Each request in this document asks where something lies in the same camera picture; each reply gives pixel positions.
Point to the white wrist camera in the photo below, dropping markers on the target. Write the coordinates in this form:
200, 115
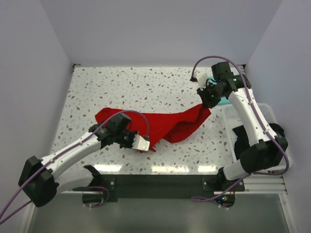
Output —
140, 143
202, 80

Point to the folded teal t shirt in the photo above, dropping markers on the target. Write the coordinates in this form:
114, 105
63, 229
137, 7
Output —
224, 100

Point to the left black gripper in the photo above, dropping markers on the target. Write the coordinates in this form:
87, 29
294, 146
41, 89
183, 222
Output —
130, 145

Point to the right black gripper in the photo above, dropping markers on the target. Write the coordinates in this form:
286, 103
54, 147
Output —
207, 103

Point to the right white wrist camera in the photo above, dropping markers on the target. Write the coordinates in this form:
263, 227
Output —
202, 80

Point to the black t shirt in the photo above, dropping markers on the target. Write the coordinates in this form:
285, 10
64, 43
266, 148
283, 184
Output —
242, 142

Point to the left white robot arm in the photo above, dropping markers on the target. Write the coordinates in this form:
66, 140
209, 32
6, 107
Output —
43, 178

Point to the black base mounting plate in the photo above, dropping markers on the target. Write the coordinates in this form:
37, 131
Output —
197, 188

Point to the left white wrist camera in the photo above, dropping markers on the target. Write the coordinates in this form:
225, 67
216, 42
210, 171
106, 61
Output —
140, 143

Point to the red t shirt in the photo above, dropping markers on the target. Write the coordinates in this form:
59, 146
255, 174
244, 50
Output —
173, 127

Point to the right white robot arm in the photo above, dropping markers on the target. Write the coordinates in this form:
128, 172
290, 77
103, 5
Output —
240, 94

